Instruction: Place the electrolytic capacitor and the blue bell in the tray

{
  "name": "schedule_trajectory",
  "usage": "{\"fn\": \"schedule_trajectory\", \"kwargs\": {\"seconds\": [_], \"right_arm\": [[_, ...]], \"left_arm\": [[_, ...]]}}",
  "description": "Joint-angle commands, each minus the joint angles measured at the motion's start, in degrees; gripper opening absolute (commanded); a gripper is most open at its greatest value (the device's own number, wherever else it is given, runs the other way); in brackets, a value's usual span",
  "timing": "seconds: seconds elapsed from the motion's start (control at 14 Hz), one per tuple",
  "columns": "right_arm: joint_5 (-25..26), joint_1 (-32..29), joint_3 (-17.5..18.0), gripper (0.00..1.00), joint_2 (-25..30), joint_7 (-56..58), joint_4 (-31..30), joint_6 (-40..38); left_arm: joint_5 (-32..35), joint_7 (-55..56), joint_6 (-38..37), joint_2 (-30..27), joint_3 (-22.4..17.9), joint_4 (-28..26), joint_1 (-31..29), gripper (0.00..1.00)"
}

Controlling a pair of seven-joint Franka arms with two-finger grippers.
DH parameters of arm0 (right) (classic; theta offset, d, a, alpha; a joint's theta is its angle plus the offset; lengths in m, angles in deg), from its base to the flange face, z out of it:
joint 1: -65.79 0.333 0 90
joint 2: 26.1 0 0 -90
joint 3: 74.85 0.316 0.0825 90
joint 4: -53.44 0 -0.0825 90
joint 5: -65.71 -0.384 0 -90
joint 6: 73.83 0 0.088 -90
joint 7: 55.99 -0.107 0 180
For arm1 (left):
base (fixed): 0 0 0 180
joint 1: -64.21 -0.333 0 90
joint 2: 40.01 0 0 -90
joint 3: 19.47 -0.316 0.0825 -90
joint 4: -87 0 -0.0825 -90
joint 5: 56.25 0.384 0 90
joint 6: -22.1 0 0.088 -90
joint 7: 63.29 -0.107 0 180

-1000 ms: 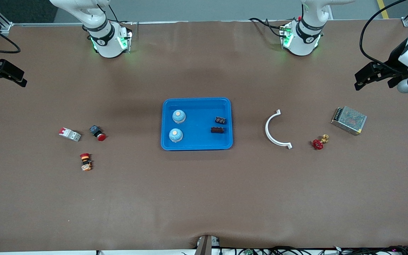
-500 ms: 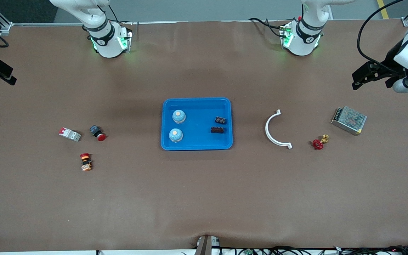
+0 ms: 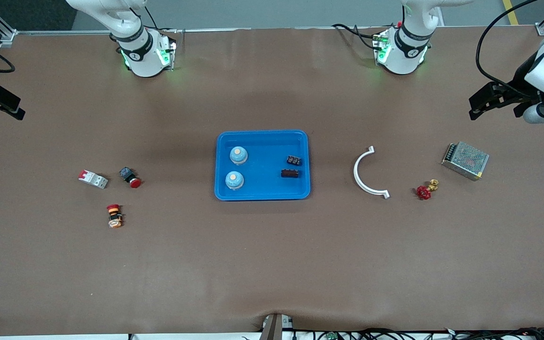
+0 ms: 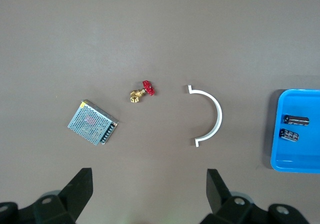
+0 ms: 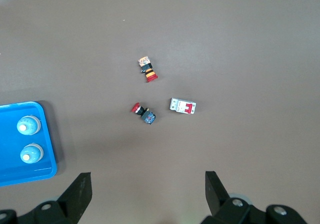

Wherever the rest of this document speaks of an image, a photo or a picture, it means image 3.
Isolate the red orange-banded emergency stop button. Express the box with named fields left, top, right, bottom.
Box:
left=106, top=204, right=124, bottom=229

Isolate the brass valve red handle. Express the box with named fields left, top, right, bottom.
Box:
left=416, top=179, right=440, bottom=201

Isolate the camera stand post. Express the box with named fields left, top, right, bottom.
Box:
left=260, top=313, right=294, bottom=340

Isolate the black right base cable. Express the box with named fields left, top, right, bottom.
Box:
left=142, top=5, right=178, bottom=34

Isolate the black base cable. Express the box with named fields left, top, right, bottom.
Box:
left=142, top=5, right=178, bottom=34
left=332, top=23, right=379, bottom=50

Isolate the black left base cable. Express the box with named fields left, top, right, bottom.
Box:
left=332, top=23, right=379, bottom=50

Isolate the blue desk bell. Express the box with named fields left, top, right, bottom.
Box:
left=225, top=170, right=245, bottom=190
left=229, top=145, right=249, bottom=165

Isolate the red push button blue block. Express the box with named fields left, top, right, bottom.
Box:
left=119, top=167, right=142, bottom=189

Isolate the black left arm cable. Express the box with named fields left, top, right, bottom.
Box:
left=475, top=0, right=539, bottom=90

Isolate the white curved plastic clamp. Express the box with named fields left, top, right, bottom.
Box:
left=353, top=146, right=391, bottom=200

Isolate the white red circuit breaker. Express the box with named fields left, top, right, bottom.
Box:
left=78, top=170, right=109, bottom=189

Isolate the metal mesh power supply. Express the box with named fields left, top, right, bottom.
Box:
left=441, top=141, right=490, bottom=181

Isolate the blue plastic tray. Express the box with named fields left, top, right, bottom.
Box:
left=214, top=130, right=311, bottom=202

